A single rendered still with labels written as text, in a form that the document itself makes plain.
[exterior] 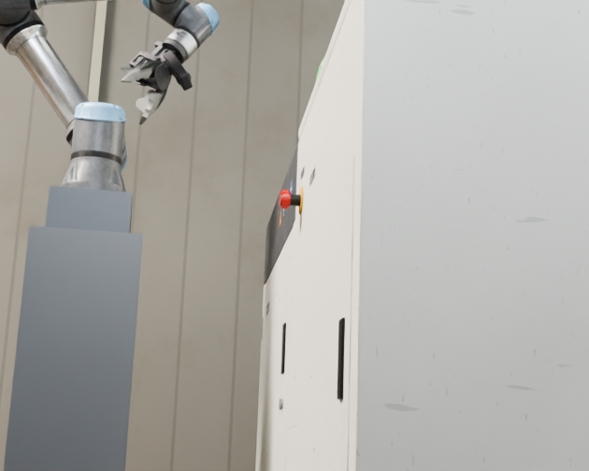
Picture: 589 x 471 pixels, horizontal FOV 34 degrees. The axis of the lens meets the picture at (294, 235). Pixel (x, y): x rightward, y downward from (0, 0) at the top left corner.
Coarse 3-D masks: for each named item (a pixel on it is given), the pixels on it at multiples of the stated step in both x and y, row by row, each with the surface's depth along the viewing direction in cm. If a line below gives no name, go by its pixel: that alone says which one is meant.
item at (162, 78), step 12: (156, 48) 240; (168, 48) 240; (180, 48) 238; (132, 60) 236; (144, 60) 236; (156, 60) 235; (180, 60) 241; (156, 72) 233; (168, 72) 237; (144, 84) 239; (156, 84) 236
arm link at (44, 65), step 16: (32, 16) 236; (0, 32) 235; (16, 32) 234; (32, 32) 235; (16, 48) 236; (32, 48) 234; (48, 48) 236; (32, 64) 234; (48, 64) 234; (64, 64) 237; (48, 80) 233; (64, 80) 234; (48, 96) 234; (64, 96) 233; (80, 96) 234; (64, 112) 233
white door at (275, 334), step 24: (288, 240) 196; (288, 264) 193; (288, 288) 190; (264, 312) 246; (288, 312) 187; (264, 336) 241; (288, 336) 184; (264, 360) 237; (288, 360) 182; (264, 384) 232; (264, 408) 228; (264, 432) 224; (264, 456) 220
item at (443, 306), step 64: (384, 0) 121; (448, 0) 122; (512, 0) 123; (576, 0) 124; (384, 64) 119; (448, 64) 120; (512, 64) 121; (576, 64) 122; (320, 128) 156; (384, 128) 117; (448, 128) 118; (512, 128) 119; (576, 128) 120; (320, 192) 151; (384, 192) 115; (448, 192) 116; (512, 192) 117; (576, 192) 118; (320, 256) 145; (384, 256) 113; (448, 256) 114; (512, 256) 115; (576, 256) 116; (320, 320) 140; (384, 320) 111; (448, 320) 112; (512, 320) 113; (576, 320) 114; (320, 384) 136; (384, 384) 109; (448, 384) 110; (512, 384) 111; (576, 384) 112; (320, 448) 132; (384, 448) 108; (448, 448) 108; (512, 448) 109; (576, 448) 110
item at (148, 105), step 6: (150, 90) 239; (150, 96) 237; (156, 96) 237; (138, 102) 240; (144, 102) 240; (150, 102) 238; (156, 102) 238; (138, 108) 240; (144, 108) 239; (150, 108) 237; (156, 108) 239; (144, 114) 238; (150, 114) 238; (144, 120) 237
